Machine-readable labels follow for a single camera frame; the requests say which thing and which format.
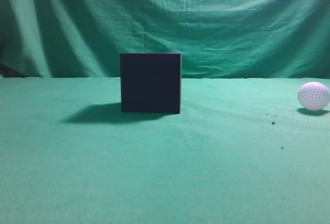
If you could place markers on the green table cloth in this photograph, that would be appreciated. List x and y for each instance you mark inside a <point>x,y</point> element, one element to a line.
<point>240,151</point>

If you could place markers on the white dimpled golf ball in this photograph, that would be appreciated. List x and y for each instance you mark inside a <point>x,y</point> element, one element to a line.
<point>313,96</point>

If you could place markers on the green backdrop cloth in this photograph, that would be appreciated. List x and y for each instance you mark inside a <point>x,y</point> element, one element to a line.
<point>217,38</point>

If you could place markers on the dark navy cube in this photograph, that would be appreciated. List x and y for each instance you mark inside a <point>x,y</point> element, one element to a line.
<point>151,82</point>

